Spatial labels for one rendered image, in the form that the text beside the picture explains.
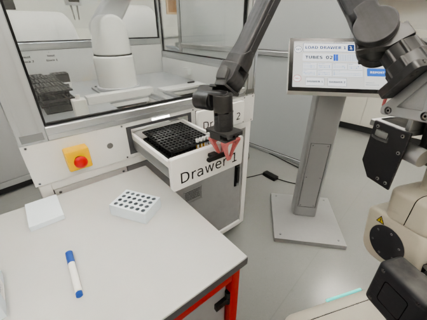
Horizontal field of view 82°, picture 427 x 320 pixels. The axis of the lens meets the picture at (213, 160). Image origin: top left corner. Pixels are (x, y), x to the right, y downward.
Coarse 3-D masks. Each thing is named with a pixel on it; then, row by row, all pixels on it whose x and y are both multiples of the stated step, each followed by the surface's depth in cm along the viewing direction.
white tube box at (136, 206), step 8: (128, 192) 79; (136, 192) 79; (120, 200) 76; (128, 200) 75; (136, 200) 75; (144, 200) 75; (152, 200) 75; (112, 208) 73; (120, 208) 72; (128, 208) 72; (136, 208) 72; (144, 208) 72; (152, 208) 73; (120, 216) 74; (128, 216) 72; (136, 216) 71; (144, 216) 70; (152, 216) 74
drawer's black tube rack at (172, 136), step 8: (160, 128) 99; (168, 128) 99; (176, 128) 99; (184, 128) 99; (192, 128) 99; (152, 136) 92; (160, 136) 93; (168, 136) 92; (176, 136) 93; (184, 136) 92; (192, 136) 93; (200, 136) 93; (152, 144) 93; (160, 144) 86; (168, 144) 86; (176, 144) 86; (184, 144) 86; (160, 152) 88; (168, 152) 87; (176, 152) 87; (184, 152) 87
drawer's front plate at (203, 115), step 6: (234, 102) 121; (240, 102) 122; (234, 108) 121; (240, 108) 124; (198, 114) 109; (204, 114) 111; (210, 114) 113; (234, 114) 123; (240, 114) 126; (198, 120) 110; (204, 120) 112; (210, 120) 114; (234, 120) 125; (240, 120) 127
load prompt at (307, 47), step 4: (304, 44) 133; (308, 44) 133; (312, 44) 132; (316, 44) 132; (320, 44) 132; (324, 44) 132; (328, 44) 131; (332, 44) 131; (336, 44) 131; (340, 44) 131; (344, 44) 130; (348, 44) 130; (352, 44) 130; (304, 48) 133; (308, 48) 132; (312, 48) 132; (316, 48) 132; (320, 48) 131; (324, 48) 131; (328, 48) 131; (332, 48) 131; (336, 48) 130; (340, 48) 130; (344, 48) 130; (348, 48) 130; (352, 48) 129
